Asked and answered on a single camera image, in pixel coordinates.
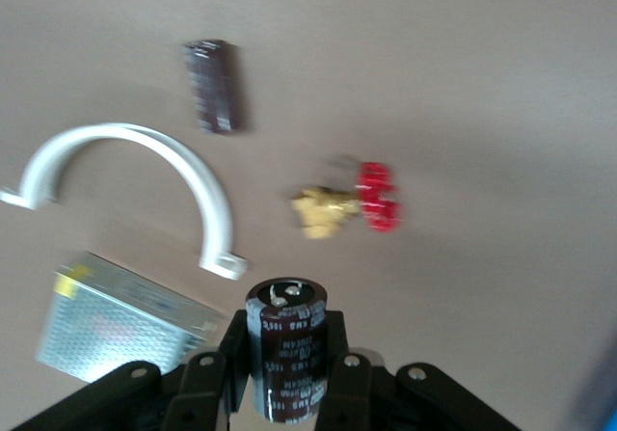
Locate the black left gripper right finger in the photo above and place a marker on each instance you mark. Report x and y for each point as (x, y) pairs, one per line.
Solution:
(366, 397)

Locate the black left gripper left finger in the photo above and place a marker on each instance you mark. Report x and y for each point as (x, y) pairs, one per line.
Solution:
(193, 392)

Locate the small black terminal block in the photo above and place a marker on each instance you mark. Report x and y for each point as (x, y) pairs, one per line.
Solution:
(289, 349)

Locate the dark brown rectangular component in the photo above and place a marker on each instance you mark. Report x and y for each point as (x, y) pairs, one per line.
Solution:
(214, 88)

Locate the metal mesh power supply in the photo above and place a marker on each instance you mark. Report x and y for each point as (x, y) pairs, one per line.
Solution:
(120, 325)

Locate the brass valve red handwheel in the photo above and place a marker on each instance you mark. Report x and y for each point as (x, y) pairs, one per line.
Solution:
(381, 199)

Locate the white half-round pipe clamp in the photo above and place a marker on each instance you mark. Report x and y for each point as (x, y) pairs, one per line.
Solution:
(212, 195)

